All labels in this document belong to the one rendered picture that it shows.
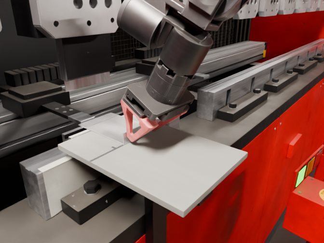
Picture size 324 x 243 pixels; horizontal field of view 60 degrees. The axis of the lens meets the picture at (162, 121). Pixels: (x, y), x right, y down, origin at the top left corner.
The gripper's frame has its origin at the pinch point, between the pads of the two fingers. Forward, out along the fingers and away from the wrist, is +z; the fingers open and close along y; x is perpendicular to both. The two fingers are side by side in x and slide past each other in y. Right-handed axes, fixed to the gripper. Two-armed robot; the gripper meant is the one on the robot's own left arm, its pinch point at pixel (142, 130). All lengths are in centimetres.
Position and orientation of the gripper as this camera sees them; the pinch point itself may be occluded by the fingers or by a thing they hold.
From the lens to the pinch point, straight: 48.9
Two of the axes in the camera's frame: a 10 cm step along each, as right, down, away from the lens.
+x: 6.7, 6.7, -3.1
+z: -3.8, 6.7, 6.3
